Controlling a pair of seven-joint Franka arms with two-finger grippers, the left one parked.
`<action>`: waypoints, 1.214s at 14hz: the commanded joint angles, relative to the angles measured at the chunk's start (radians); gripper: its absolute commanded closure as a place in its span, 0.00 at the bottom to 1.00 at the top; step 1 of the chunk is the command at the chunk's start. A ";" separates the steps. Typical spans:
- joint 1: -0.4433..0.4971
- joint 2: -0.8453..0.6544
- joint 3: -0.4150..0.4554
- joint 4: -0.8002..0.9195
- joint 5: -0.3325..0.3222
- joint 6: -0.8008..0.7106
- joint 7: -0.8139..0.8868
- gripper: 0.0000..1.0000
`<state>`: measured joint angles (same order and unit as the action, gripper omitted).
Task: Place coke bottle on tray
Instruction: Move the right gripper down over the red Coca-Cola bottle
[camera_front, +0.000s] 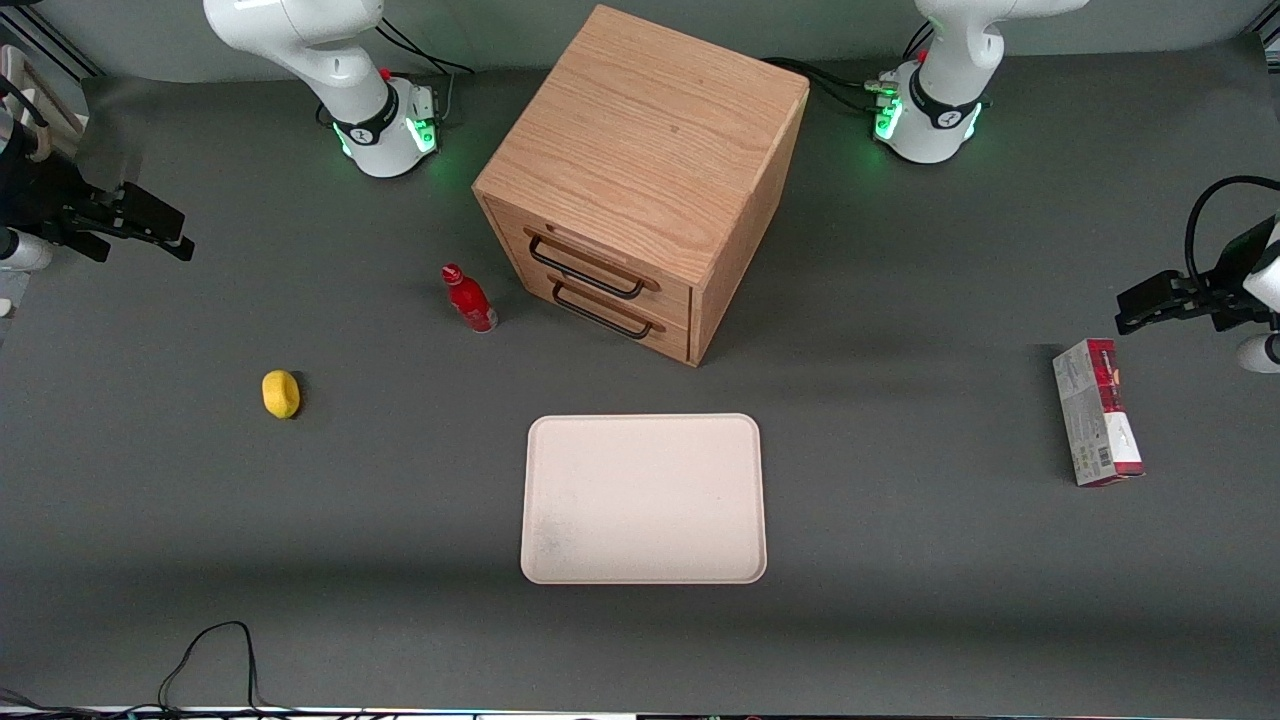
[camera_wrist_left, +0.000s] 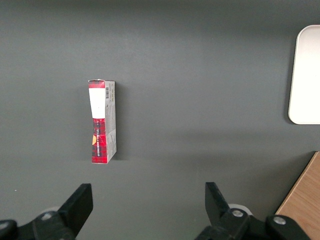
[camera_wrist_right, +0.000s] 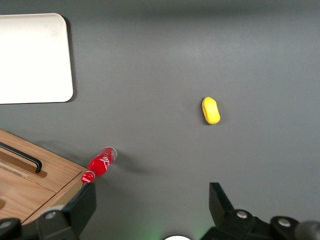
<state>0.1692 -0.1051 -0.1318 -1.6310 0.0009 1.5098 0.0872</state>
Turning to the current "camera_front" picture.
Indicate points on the wooden drawer cabinet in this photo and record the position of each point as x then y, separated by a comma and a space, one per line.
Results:
640, 160

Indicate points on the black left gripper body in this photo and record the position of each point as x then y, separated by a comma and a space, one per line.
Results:
1226, 285

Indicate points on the yellow lemon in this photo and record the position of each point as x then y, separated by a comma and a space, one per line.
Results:
281, 394

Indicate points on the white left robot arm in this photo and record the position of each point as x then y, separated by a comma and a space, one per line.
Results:
935, 110

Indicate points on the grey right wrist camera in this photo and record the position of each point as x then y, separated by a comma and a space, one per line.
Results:
22, 250

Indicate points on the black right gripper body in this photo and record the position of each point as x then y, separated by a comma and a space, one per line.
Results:
40, 203

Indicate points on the beige metal frame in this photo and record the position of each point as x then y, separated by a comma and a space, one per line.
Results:
55, 125

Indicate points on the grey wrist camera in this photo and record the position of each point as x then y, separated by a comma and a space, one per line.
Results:
22, 250
1260, 353

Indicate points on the beige rectangular tray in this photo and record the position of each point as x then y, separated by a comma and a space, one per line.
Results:
643, 498

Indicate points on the red coke bottle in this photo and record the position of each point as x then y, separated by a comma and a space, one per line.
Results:
470, 300

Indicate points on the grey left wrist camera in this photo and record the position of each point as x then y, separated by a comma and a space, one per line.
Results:
1260, 353

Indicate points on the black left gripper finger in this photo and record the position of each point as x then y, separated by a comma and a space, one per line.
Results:
1150, 290
1160, 315

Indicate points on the red grey carton box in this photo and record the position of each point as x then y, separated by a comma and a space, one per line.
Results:
1095, 410

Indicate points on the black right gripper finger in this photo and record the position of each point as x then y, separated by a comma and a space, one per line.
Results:
155, 212
178, 248

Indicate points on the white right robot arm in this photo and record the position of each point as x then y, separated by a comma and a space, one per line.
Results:
340, 70

